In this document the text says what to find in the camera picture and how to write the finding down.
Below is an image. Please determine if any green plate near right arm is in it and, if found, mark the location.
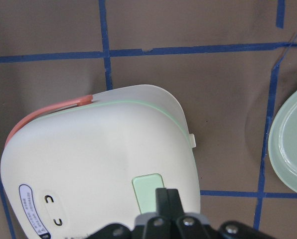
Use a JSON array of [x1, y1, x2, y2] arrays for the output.
[[268, 91, 297, 193]]

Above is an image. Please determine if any white rice cooker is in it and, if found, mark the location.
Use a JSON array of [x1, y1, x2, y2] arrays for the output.
[[0, 85, 200, 239]]

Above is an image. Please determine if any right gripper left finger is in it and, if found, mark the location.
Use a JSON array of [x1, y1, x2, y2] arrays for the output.
[[155, 188, 168, 217]]

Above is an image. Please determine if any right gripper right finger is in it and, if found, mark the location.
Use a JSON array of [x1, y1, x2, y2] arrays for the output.
[[167, 189, 183, 217]]

